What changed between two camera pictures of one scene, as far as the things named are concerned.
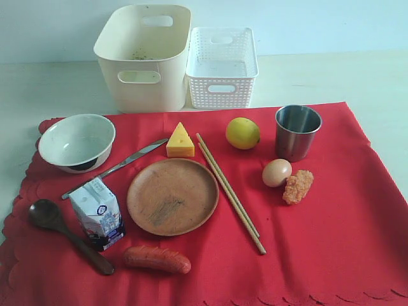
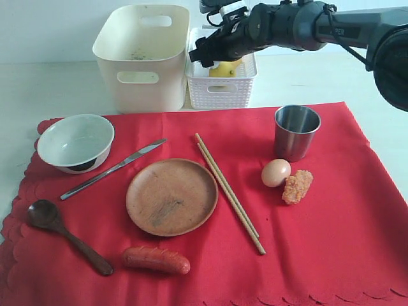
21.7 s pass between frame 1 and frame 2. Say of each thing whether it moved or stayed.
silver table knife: stayed
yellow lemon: moved
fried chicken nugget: stayed
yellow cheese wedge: moved
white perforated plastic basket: stayed
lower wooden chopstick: stayed
